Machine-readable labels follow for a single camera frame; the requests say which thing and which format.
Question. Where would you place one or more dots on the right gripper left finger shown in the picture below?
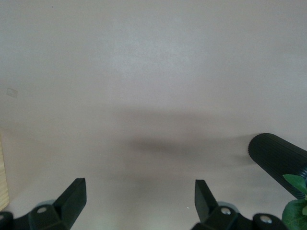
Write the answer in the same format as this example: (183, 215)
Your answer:
(69, 201)

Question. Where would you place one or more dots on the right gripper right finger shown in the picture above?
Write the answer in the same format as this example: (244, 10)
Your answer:
(204, 203)

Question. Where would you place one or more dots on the wooden drawer cabinet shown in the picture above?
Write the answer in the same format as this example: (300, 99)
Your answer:
(3, 179)

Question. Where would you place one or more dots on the black ribbed cylinder vase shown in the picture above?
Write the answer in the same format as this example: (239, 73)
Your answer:
(271, 153)

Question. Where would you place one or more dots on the green artificial plant leaves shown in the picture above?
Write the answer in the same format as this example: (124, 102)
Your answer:
(295, 213)

